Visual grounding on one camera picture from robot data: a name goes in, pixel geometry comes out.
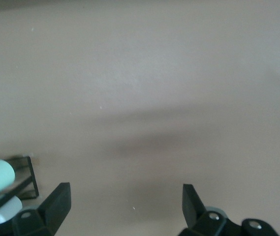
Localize grey cup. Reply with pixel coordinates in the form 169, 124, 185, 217
0, 195, 24, 225

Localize black wire cup rack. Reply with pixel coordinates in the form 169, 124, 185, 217
0, 154, 40, 214

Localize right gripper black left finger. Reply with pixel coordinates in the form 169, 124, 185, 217
11, 182, 71, 236

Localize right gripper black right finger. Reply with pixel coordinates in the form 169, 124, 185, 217
178, 183, 230, 236

